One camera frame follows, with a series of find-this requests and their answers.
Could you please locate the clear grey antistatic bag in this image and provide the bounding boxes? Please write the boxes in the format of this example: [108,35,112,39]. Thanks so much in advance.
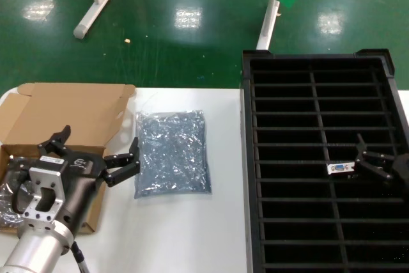
[134,109,213,200]

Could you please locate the black slotted plastic container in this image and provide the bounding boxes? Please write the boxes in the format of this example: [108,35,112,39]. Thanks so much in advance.
[241,48,409,273]

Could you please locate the open brown cardboard box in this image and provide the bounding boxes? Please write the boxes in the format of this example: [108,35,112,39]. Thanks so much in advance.
[0,82,137,235]

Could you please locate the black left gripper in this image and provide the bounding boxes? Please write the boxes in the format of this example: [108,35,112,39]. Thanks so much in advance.
[31,125,141,239]

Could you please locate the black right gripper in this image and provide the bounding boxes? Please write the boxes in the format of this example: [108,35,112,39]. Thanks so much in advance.
[354,133,409,191]

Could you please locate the white metal table leg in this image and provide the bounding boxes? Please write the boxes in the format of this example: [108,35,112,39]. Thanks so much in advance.
[73,0,125,40]
[255,0,284,51]

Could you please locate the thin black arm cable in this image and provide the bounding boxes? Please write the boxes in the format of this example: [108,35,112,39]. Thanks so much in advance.
[70,240,91,273]

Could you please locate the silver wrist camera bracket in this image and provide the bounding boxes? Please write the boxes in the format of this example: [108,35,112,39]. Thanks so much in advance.
[22,166,67,224]

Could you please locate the silver bagged graphics cards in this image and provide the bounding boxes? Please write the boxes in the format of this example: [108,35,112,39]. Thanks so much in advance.
[0,157,33,230]

